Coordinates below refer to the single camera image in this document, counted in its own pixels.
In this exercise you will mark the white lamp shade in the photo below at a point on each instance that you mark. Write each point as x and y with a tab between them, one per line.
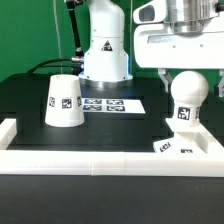
64	103

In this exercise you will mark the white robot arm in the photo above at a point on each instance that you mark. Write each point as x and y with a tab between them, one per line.
106	61

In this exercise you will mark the white marker sheet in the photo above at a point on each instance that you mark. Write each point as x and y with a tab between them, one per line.
112	105

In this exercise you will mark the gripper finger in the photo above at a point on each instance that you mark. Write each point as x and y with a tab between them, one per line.
165	77
221	84

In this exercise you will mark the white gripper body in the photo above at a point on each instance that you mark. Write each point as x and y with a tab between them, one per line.
180	34

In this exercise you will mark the white U-shaped fence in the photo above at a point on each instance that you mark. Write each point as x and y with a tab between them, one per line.
34	162

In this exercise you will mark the white lamp base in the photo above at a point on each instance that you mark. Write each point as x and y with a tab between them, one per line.
185	139

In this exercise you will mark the white lamp bulb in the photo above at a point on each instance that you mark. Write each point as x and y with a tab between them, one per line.
189	89

